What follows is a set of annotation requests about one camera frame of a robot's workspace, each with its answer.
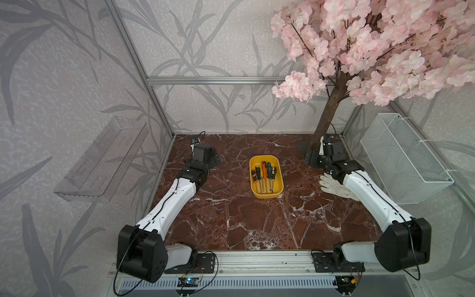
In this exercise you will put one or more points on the pink cherry blossom tree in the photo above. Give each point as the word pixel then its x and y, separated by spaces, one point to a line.
pixel 374 51

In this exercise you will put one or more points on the aluminium front rail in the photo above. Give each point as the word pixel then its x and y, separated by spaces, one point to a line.
pixel 277 262

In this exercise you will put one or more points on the black orange small screwdriver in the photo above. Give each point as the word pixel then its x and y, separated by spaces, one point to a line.
pixel 255 181

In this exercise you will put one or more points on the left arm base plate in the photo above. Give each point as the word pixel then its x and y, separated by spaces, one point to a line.
pixel 199 263

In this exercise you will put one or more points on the clear acrylic wall shelf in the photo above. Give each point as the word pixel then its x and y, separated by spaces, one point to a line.
pixel 99 172

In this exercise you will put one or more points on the left green circuit board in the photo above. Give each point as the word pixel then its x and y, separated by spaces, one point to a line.
pixel 188 282

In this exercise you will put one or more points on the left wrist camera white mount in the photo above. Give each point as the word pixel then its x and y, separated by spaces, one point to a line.
pixel 194 141

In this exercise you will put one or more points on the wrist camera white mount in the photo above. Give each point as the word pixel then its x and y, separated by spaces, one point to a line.
pixel 322 146
pixel 194 141

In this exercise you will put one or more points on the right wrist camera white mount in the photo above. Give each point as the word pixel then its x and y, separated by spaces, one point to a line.
pixel 322 146

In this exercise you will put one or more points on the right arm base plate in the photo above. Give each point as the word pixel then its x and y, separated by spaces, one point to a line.
pixel 334 262

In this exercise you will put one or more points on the orange handled large screwdriver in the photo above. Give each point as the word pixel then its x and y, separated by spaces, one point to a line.
pixel 264 179

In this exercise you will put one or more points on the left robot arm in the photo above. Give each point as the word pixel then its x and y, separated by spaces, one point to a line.
pixel 142 252

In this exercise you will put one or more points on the black yellow stubby screwdriver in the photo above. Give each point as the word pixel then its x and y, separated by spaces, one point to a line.
pixel 272 178

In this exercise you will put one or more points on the yellow plastic storage box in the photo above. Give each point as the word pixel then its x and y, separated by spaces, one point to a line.
pixel 278 185

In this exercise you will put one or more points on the white wire mesh basket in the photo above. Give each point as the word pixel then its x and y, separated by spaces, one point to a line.
pixel 408 169

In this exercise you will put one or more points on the green black handled screwdriver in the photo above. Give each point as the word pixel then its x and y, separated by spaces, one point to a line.
pixel 268 172

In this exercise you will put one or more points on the white work glove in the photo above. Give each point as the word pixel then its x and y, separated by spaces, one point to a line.
pixel 332 186

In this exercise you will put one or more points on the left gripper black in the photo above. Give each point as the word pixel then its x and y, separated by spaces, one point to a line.
pixel 213 162

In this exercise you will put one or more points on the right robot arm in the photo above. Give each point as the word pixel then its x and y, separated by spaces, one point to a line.
pixel 405 241

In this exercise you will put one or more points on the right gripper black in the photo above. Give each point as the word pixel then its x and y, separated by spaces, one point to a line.
pixel 312 161

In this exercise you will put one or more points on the right circuit board with wires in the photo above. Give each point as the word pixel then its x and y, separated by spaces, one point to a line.
pixel 346 285

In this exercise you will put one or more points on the black yellow-tip slim screwdriver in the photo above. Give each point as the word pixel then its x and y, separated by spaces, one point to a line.
pixel 259 178

